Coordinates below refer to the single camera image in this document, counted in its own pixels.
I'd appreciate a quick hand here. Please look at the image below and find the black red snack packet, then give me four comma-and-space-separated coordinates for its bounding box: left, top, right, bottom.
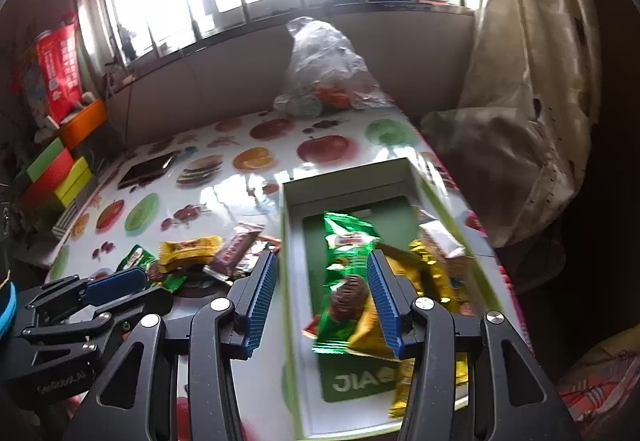
301, 313, 323, 339

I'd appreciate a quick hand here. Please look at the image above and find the black white striped box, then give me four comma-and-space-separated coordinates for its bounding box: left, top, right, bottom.
51, 201, 81, 239

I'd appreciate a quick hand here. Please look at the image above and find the fruit print tablecloth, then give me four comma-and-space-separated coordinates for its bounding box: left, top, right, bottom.
45, 106, 531, 441

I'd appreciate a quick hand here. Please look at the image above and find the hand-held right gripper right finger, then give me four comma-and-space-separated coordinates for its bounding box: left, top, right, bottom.
366, 250, 583, 441

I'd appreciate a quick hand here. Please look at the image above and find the bright green box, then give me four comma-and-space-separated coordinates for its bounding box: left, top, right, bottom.
26, 138, 68, 182

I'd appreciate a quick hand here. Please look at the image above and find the plain yellow snack packet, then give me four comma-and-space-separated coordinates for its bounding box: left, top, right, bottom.
389, 353, 471, 422

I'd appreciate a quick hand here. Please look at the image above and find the blue strap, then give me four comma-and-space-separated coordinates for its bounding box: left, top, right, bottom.
0, 278, 18, 337

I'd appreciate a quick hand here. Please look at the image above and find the yellow crisp snack packet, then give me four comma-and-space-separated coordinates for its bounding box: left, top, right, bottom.
347, 241, 416, 358

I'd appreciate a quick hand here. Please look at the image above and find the yellow-green box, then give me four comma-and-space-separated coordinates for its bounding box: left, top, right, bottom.
54, 156, 96, 209

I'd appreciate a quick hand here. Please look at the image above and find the red printed carton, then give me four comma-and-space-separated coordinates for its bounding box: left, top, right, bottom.
35, 14, 83, 124

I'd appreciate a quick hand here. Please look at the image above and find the black smartphone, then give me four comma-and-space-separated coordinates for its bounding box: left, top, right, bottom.
117, 152, 179, 188

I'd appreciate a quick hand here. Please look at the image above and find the gold white-label snack packet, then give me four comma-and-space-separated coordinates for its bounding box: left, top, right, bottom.
407, 238, 473, 317

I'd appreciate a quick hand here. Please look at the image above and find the green cardboard box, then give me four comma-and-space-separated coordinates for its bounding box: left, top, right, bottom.
279, 157, 503, 439

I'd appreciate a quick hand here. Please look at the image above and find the pile of assorted snack packets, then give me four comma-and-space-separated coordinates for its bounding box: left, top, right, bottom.
116, 221, 281, 294

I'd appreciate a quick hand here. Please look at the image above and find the white pink snack packet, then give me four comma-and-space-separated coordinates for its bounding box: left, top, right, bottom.
417, 218, 468, 262

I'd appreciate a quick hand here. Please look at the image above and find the brown wooden wardrobe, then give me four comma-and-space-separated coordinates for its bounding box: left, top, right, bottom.
570, 0, 640, 352

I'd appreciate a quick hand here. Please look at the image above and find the clear plastic bag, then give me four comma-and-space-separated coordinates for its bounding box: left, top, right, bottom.
272, 16, 396, 118

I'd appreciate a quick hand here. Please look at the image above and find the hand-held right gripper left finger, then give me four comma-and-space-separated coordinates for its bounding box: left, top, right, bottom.
62, 248, 279, 441

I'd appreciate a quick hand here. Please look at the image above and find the green cookie snack packet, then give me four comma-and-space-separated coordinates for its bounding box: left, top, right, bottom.
301, 211, 383, 354

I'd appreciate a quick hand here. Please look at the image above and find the pink patterned cloth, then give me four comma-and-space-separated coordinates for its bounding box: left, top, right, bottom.
557, 331, 640, 437

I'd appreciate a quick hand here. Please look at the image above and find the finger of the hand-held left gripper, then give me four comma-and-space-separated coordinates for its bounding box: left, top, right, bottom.
20, 286, 175, 367
25, 267, 149, 318

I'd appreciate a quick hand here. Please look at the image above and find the cream patterned curtain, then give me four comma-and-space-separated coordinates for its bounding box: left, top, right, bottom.
420, 0, 603, 247

